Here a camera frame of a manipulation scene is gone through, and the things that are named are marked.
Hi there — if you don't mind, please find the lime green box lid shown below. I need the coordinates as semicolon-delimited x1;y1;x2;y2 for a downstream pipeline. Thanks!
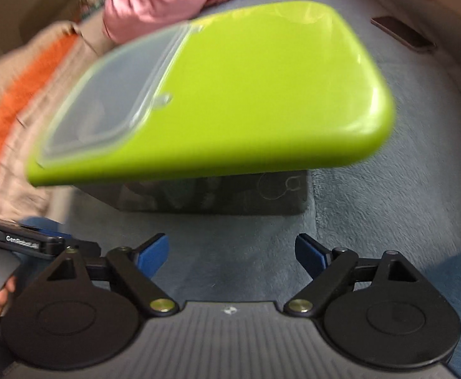
26;1;395;187

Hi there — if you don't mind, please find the dark transparent storage box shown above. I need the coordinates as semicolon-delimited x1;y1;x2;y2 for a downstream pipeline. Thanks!
78;170;308;216

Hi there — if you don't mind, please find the grey-blue plush blanket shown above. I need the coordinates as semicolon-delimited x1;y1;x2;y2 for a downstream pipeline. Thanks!
66;0;461;302

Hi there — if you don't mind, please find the orange beige checked cloth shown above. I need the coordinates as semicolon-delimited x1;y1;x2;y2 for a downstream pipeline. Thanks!
0;0;112;221

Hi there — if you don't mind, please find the brown smartphone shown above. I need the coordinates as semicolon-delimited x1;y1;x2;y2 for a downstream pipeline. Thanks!
370;15;437;52

